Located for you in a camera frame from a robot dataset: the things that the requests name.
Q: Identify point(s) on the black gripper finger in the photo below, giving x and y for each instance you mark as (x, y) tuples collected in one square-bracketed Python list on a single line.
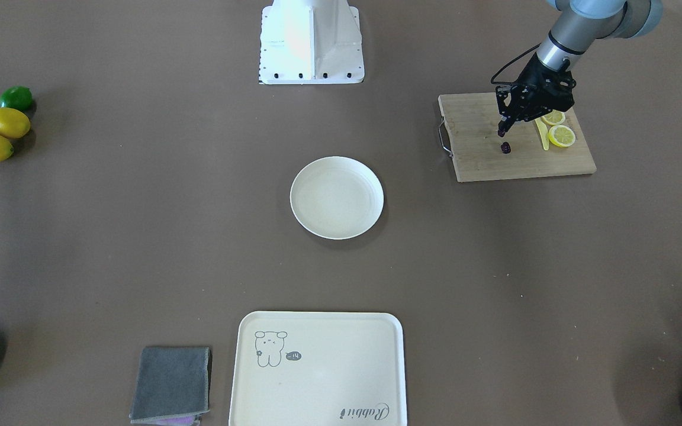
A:
[(503, 126)]

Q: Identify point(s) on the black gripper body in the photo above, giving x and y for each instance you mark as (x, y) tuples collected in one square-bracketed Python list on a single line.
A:
[(534, 72)]

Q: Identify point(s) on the silver UR robot arm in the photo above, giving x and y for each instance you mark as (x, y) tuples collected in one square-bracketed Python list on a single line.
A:
[(581, 23)]

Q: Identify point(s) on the cream rabbit tray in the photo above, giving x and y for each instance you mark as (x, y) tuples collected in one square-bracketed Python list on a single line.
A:
[(319, 368)]

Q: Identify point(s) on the wooden cutting board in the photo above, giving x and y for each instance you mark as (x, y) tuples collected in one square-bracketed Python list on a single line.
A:
[(469, 134)]

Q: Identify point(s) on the lemon slice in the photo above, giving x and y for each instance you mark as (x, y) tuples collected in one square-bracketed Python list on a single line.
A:
[(554, 118), (561, 136)]

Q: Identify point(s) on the white round plate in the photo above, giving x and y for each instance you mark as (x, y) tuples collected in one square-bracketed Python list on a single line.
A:
[(336, 198)]

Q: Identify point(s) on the grey folded cloth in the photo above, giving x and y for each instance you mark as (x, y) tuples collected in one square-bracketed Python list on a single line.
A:
[(172, 386)]

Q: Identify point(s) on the green lime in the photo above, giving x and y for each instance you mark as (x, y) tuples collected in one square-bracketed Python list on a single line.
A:
[(17, 97)]

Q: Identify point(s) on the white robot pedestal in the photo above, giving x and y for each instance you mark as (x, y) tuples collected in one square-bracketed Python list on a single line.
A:
[(310, 43)]

